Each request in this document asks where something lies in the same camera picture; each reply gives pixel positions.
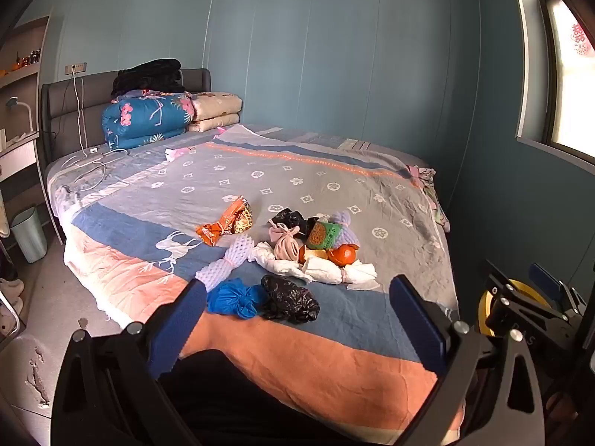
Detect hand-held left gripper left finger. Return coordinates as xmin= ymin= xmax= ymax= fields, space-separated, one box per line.
xmin=51 ymin=278 xmax=208 ymax=446

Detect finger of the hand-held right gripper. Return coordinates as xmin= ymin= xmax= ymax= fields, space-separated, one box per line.
xmin=486 ymin=260 xmax=575 ymax=323
xmin=529 ymin=263 xmax=587 ymax=310

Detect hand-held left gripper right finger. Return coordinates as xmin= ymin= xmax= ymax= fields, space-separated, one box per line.
xmin=389 ymin=275 xmax=544 ymax=446

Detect yellow rimmed waste bin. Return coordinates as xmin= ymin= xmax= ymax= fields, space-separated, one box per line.
xmin=479 ymin=279 xmax=531 ymax=337

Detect blue plastic bag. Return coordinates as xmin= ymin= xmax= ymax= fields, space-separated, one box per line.
xmin=207 ymin=278 xmax=269 ymax=320

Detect white foam fruit net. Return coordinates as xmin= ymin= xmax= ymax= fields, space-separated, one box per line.
xmin=195 ymin=235 xmax=254 ymax=293

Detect whole orange fruit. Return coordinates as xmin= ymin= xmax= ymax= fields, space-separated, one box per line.
xmin=328 ymin=244 xmax=358 ymax=266

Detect white cloth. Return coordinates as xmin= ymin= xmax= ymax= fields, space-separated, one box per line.
xmin=302 ymin=256 xmax=379 ymax=291

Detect orange snack wrapper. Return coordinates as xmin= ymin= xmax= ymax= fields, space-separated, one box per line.
xmin=195 ymin=195 xmax=254 ymax=247

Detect large glossy black plastic bag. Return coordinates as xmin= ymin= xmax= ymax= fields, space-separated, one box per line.
xmin=260 ymin=274 xmax=321 ymax=325

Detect white tissue wad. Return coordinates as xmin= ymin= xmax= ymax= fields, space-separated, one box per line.
xmin=253 ymin=242 xmax=312 ymax=284

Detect purple foam fruit net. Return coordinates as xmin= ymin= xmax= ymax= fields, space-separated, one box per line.
xmin=328 ymin=210 xmax=361 ymax=247

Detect pink cloth pouch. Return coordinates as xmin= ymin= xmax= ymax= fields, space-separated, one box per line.
xmin=268 ymin=223 xmax=303 ymax=262

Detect green snack packet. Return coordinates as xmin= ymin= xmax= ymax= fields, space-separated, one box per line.
xmin=304 ymin=220 xmax=345 ymax=252

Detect small black plastic bag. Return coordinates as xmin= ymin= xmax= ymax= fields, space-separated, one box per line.
xmin=272 ymin=209 xmax=321 ymax=237

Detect floral cloth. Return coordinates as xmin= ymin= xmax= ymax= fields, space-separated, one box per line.
xmin=404 ymin=165 xmax=451 ymax=233

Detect light blue waste bin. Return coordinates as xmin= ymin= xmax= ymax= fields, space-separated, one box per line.
xmin=10 ymin=206 xmax=48 ymax=264

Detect bed with patterned sheet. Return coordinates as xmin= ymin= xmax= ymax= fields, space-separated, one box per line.
xmin=46 ymin=123 xmax=466 ymax=433

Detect window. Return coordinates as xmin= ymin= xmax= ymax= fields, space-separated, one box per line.
xmin=506 ymin=0 xmax=595 ymax=164

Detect blue floral folded quilt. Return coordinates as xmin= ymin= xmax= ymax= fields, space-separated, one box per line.
xmin=102 ymin=92 xmax=196 ymax=151

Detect beige folded quilt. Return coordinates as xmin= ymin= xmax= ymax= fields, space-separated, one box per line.
xmin=187 ymin=92 xmax=243 ymax=133

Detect wooden shelf desk unit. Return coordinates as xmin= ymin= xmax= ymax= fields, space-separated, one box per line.
xmin=0 ymin=15 xmax=51 ymax=182

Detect grey padded headboard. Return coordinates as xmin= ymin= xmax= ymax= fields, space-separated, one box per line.
xmin=41 ymin=69 xmax=212 ymax=163

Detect black folded clothing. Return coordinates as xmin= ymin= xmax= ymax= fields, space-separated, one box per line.
xmin=112 ymin=59 xmax=186 ymax=98

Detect red window decal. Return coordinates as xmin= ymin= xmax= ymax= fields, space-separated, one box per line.
xmin=571 ymin=22 xmax=595 ymax=59

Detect white desk lamp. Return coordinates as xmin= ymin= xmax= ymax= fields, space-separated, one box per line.
xmin=6 ymin=97 xmax=34 ymax=132

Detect row of small bottles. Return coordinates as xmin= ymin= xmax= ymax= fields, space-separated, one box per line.
xmin=13 ymin=49 xmax=42 ymax=70

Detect white charging cable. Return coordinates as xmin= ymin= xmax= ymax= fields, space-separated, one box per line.
xmin=60 ymin=72 xmax=128 ymax=192

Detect thin white wall cord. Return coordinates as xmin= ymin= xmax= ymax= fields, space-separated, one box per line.
xmin=202 ymin=0 xmax=223 ymax=70

